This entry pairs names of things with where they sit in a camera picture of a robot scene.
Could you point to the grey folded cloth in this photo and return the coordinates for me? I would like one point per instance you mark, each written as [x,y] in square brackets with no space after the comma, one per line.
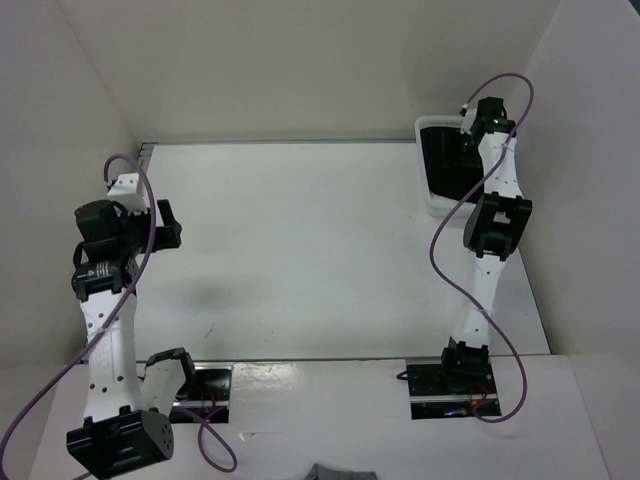
[320,472]

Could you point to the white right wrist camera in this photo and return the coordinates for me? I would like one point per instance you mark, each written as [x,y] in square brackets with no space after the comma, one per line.
[468,117]

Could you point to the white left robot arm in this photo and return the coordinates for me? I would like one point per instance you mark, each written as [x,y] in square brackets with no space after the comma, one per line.
[126,421]

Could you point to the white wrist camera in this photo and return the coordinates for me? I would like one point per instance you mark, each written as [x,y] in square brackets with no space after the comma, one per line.
[468,117]
[128,190]

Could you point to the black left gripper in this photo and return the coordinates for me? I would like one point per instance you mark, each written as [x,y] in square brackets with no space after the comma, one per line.
[168,236]

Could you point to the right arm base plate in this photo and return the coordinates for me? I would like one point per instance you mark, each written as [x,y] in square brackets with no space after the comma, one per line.
[431,396]

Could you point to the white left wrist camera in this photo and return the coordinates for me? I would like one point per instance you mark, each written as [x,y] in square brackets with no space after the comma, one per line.
[128,190]

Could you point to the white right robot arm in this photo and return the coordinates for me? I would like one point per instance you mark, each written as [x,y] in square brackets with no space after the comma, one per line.
[491,234]

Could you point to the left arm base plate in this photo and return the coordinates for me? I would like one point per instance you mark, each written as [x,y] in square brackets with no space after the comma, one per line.
[207,395]

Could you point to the black pleated skirt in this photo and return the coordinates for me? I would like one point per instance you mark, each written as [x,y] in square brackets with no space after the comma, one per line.
[452,169]

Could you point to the white perforated plastic basket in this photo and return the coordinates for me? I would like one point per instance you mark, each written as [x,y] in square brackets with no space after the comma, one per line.
[437,206]

